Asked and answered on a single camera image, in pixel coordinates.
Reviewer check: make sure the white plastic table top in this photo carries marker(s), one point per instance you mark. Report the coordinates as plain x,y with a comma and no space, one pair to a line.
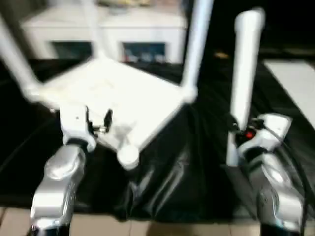
123,98

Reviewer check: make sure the white cabinet with glass doors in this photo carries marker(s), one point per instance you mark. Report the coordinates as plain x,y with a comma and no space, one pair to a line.
59,24

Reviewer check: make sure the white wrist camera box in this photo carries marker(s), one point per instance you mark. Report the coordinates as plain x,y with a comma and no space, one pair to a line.
273,128
76,125

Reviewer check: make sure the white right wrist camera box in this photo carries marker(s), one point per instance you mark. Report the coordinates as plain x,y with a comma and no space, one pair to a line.
273,128

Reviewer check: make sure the white side table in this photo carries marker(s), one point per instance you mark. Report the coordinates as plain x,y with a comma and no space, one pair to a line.
295,83

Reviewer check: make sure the small yellow box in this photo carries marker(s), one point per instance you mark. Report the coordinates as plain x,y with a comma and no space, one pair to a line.
221,55

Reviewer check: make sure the white plastic table leg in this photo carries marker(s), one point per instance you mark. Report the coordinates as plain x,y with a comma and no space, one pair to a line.
197,44
17,59
246,64
93,29

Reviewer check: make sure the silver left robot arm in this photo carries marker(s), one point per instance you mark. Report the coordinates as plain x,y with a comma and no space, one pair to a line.
56,187

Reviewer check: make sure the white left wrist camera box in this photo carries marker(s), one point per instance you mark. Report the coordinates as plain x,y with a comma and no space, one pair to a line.
76,125

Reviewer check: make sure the black work mat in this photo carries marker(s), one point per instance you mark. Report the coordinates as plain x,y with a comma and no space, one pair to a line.
172,187

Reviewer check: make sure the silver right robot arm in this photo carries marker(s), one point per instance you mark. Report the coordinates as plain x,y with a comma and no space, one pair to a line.
275,187

